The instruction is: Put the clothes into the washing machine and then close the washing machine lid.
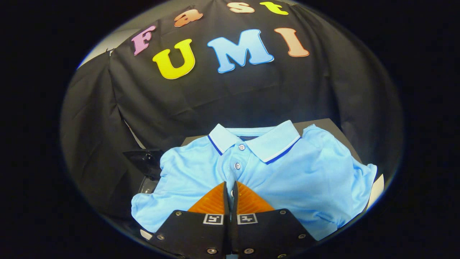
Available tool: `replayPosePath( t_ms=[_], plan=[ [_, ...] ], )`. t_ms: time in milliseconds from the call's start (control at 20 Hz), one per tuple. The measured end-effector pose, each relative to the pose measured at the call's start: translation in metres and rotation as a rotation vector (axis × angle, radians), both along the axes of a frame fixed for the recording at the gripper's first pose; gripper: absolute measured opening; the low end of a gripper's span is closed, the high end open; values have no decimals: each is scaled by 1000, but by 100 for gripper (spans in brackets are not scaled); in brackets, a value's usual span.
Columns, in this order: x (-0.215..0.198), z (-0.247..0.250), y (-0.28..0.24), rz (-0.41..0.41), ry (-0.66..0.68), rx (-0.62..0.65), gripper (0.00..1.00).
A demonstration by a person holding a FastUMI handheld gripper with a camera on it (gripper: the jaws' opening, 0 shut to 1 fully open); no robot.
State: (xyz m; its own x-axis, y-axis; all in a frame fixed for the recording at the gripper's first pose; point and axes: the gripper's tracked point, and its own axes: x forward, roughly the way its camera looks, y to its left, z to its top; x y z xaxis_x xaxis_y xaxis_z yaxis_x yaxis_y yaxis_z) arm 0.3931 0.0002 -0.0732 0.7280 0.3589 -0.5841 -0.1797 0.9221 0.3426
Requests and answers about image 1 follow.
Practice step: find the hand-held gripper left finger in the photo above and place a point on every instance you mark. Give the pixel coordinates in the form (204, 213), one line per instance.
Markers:
(201, 233)

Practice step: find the black backdrop cloth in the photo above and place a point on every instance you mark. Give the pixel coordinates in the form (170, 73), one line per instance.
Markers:
(233, 97)

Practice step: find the light blue polo shirt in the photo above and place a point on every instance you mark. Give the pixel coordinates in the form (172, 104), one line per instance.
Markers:
(305, 172)

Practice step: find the beige cabinet with dark top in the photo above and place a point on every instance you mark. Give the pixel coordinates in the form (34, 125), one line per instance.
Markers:
(323, 126)

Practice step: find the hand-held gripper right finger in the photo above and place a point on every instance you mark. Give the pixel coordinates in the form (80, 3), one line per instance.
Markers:
(262, 233)

